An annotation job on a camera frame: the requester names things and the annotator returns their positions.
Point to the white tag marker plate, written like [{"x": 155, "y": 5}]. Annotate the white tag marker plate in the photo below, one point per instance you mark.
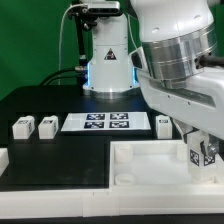
[{"x": 106, "y": 121}]

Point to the white block left edge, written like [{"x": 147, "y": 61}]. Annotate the white block left edge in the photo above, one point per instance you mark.
[{"x": 4, "y": 160}]

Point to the white L-shaped obstacle fence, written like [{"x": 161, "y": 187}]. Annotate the white L-shaped obstacle fence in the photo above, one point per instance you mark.
[{"x": 147, "y": 201}]

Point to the grey camera on mount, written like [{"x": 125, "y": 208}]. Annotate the grey camera on mount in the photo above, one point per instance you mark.
[{"x": 101, "y": 7}]

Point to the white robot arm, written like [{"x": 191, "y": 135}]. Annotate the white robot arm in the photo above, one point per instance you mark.
[{"x": 178, "y": 70}]

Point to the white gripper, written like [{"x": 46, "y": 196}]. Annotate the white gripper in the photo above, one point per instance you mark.
[{"x": 199, "y": 104}]

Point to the white square tabletop tray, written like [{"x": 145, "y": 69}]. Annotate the white square tabletop tray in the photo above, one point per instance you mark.
[{"x": 154, "y": 163}]

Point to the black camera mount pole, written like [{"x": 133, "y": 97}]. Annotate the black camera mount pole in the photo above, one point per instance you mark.
[{"x": 84, "y": 22}]

